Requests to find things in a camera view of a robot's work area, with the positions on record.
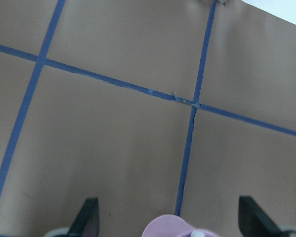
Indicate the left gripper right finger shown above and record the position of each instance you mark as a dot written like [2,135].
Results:
[254,222]

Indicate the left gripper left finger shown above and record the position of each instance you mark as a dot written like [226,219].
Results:
[86,223]

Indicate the purple marker pen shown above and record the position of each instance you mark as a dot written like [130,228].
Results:
[197,233]

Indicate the pink mesh cup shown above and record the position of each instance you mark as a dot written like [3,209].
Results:
[172,226]

